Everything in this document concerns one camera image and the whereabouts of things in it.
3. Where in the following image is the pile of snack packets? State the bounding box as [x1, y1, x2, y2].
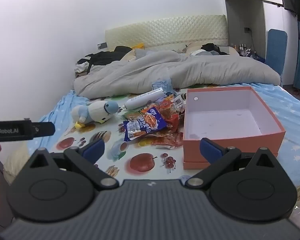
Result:
[40, 87, 190, 180]

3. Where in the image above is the blue white plush penguin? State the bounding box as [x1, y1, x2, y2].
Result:
[72, 100, 121, 130]

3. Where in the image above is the blue snack packet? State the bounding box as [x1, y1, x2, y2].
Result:
[123, 110, 168, 142]

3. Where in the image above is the green snack packet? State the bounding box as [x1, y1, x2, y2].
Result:
[121, 110, 143, 120]

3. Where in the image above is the orange snack packet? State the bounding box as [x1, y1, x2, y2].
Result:
[154, 95, 177, 115]

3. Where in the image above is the black clothing pile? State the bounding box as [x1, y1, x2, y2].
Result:
[77, 46, 135, 73]

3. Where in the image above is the cream quilted headboard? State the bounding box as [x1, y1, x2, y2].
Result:
[105, 14, 228, 52]

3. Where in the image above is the row of small bottles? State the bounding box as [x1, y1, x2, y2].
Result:
[234, 44, 253, 57]

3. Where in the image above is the white tube bottle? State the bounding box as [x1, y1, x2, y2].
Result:
[122, 88, 165, 110]

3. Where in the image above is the red clear snack packet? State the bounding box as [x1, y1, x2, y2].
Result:
[150, 131, 184, 149]

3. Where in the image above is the black garment on pillow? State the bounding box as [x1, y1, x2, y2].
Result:
[200, 43, 230, 55]

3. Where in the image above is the blue covered chair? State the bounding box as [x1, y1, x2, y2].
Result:
[265, 29, 288, 77]

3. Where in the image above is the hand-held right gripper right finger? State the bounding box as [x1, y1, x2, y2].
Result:
[186, 137, 278, 188]

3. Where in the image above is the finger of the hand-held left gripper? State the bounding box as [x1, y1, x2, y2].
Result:
[31, 122, 56, 138]

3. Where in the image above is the pink cardboard box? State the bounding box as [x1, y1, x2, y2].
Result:
[182, 86, 287, 170]

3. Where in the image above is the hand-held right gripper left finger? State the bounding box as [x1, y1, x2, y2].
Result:
[27, 138, 119, 190]

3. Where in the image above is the light blue plastic bag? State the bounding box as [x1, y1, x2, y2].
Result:
[151, 78, 174, 95]

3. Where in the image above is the white wardrobe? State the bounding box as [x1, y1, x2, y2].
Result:
[220, 0, 285, 60]

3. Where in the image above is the grey duvet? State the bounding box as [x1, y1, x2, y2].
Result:
[74, 50, 282, 98]

